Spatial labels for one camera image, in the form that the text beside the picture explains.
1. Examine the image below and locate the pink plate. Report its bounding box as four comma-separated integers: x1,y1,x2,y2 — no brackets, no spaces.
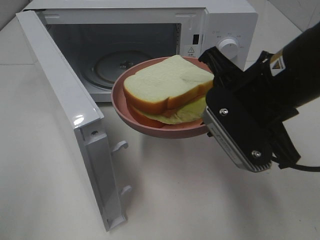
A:
111,57,209,139

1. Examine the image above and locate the glass turntable tray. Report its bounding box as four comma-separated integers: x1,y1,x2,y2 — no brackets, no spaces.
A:
83,48,153,90

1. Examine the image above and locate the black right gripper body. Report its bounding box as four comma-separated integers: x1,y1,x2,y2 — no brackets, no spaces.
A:
213,51,300,168

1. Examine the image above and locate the white microwave door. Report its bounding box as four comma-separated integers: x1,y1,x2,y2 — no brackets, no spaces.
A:
16,10,132,232

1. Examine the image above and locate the upper white power knob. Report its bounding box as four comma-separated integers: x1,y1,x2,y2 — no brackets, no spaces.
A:
217,36,239,60

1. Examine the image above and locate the white microwave oven body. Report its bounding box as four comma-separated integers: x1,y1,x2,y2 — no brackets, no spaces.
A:
21,0,258,103

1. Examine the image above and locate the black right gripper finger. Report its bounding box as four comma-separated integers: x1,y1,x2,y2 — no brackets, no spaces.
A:
198,46,244,83

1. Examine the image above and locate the sandwich with white bread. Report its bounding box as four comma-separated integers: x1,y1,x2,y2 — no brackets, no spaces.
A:
123,55,214,128

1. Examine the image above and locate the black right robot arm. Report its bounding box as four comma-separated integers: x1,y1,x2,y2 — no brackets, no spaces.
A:
198,24,320,173

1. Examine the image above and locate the white warning label sticker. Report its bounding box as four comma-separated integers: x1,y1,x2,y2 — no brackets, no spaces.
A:
182,44,201,58

